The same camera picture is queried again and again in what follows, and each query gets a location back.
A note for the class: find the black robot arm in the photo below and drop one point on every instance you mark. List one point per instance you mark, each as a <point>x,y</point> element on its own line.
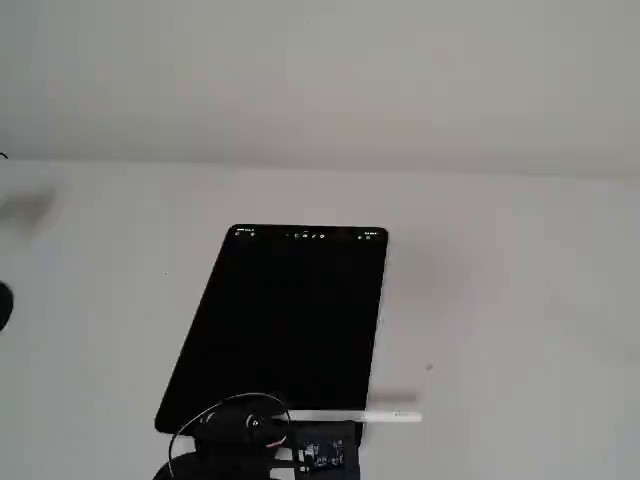
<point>200,467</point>

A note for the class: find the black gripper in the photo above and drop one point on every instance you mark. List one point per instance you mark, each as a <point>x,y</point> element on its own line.
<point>256,421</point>

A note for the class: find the white apple pencil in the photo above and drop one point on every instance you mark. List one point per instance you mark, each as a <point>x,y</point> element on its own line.
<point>350,416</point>

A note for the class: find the black screen ipad tablet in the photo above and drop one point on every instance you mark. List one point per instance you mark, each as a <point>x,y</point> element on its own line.
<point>290,320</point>

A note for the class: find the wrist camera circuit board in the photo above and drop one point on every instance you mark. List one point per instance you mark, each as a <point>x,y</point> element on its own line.
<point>325,450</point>

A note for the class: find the black round object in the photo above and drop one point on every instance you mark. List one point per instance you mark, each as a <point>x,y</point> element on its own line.
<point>5,305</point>

